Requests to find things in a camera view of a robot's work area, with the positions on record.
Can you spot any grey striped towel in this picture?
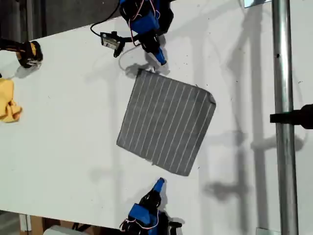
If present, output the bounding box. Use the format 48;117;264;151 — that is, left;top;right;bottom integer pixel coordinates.
116;68;217;177

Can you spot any white container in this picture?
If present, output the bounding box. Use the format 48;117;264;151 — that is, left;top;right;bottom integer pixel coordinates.
43;225;74;235

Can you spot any brown cardboard box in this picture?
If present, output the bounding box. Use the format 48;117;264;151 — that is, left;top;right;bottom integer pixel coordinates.
29;215;98;235

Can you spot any black yellow power tool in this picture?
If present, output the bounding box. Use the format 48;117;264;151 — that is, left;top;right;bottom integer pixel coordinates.
0;38;44;71

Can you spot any black clamp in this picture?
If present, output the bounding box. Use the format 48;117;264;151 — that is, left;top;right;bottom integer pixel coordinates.
269;104;313;130

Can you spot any yellow cloth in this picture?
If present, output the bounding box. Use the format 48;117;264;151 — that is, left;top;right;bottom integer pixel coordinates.
0;77;23;123

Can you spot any black camera stalk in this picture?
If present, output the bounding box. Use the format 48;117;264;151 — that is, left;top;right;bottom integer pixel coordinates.
113;34;145;59

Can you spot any black camera box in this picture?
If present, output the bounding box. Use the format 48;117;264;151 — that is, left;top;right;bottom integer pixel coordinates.
168;221;183;235
100;31;118;49

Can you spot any black camera cable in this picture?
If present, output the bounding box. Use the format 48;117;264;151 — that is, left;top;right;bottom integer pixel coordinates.
89;7;123;37

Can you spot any steel post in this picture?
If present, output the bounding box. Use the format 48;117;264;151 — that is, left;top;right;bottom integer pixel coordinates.
271;0;299;235

